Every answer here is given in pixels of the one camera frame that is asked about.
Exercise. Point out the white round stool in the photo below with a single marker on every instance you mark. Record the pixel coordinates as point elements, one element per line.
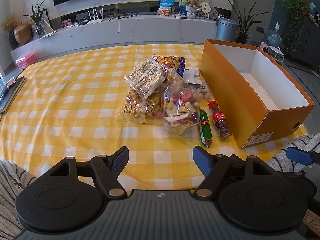
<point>276,54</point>

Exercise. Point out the clear bag of white balls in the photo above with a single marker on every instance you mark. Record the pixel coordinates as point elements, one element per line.
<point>204,92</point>

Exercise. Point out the white peanut bag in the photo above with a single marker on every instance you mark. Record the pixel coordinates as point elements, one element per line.
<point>146,77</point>

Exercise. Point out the dried fruit mix bag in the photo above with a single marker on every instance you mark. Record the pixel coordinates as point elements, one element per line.
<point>181,108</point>

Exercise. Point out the teddy bear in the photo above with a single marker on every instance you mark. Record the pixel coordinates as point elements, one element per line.
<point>192,8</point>

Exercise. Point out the potted green plant left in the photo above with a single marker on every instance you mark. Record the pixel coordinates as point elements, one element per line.
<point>36,16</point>

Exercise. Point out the small cola bottle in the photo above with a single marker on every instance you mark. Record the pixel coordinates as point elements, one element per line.
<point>219,120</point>

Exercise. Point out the yellow checkered tablecloth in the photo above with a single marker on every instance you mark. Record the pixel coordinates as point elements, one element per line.
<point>68,108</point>

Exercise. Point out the white long snack packet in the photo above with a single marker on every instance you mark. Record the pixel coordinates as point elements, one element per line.
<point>192,76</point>

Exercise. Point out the blue snack bag on shelf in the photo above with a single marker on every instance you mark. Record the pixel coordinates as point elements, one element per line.
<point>165,7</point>

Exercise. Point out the white tv console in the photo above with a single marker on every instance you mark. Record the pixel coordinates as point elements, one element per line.
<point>139,29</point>

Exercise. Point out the blue mixed snack bag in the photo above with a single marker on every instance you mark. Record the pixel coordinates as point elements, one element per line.
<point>176,62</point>

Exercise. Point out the orange cardboard box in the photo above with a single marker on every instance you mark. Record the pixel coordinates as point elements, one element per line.
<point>261,100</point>

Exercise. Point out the pink box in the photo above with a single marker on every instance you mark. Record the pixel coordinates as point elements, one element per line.
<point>25,60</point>

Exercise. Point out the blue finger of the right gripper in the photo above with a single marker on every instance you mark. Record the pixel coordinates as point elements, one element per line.
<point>299,156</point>

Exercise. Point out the tall potted plant right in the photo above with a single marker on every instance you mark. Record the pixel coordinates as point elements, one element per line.
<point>245,20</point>

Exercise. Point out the hanging ivy plant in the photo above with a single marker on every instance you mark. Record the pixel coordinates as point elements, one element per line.
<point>298,11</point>

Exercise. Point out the blue water jug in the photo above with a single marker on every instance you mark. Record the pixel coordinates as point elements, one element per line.
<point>273,37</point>

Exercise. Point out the grey trash can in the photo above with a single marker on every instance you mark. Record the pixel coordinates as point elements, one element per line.
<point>226,29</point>

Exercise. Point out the orange cracker bag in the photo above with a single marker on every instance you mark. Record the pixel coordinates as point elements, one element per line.
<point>139,110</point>

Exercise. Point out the white wifi router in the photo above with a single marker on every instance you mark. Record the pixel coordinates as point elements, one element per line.
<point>94,17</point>

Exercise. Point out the green sausage stick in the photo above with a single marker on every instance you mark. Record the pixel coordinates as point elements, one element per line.
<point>205,130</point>

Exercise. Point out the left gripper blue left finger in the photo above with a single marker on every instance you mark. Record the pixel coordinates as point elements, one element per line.
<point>119,160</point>

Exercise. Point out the brown round vase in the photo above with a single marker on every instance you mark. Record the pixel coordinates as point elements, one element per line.
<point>22,33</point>

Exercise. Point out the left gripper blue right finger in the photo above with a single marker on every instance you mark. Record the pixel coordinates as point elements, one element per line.
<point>203,160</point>

